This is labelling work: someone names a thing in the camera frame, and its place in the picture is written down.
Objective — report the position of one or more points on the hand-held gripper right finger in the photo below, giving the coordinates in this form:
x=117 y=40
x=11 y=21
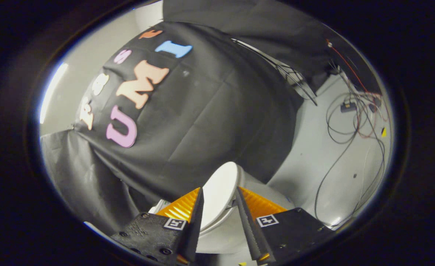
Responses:
x=250 y=229

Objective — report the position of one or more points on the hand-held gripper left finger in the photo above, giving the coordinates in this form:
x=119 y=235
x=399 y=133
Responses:
x=191 y=229

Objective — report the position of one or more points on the white toilet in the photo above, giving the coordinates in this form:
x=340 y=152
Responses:
x=224 y=238

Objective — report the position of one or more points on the black backdrop cloth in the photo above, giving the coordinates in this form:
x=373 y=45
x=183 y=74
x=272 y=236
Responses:
x=210 y=122

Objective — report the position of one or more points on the black tripod stand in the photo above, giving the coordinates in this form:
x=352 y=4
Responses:
x=295 y=79

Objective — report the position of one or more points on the small black floor box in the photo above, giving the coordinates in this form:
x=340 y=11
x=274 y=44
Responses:
x=348 y=107

